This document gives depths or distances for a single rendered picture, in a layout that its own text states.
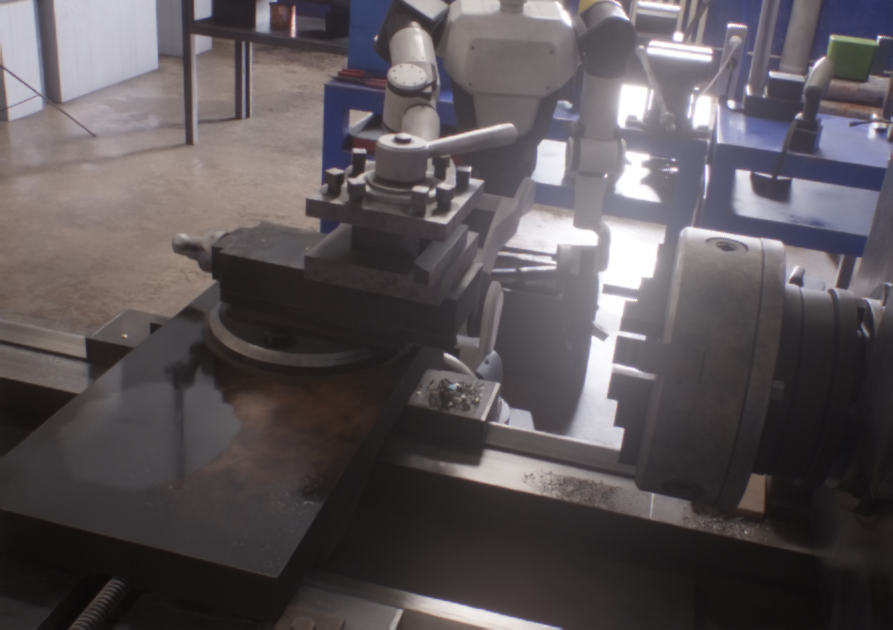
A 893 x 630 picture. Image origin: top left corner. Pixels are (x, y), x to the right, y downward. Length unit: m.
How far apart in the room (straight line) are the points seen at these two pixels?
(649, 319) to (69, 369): 0.79
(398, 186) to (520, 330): 1.94
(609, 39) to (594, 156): 0.26
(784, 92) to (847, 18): 5.01
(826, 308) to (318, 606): 0.52
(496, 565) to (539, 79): 1.17
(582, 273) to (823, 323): 1.44
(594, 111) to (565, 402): 1.08
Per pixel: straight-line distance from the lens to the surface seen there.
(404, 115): 1.87
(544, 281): 3.02
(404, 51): 2.00
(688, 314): 0.82
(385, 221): 1.08
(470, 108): 2.12
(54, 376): 1.38
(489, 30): 2.06
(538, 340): 3.03
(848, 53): 4.11
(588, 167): 2.22
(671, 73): 2.48
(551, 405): 2.95
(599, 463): 1.22
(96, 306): 3.45
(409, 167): 1.11
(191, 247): 1.27
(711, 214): 2.70
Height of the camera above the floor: 1.51
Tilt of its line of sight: 25 degrees down
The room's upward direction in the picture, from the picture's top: 6 degrees clockwise
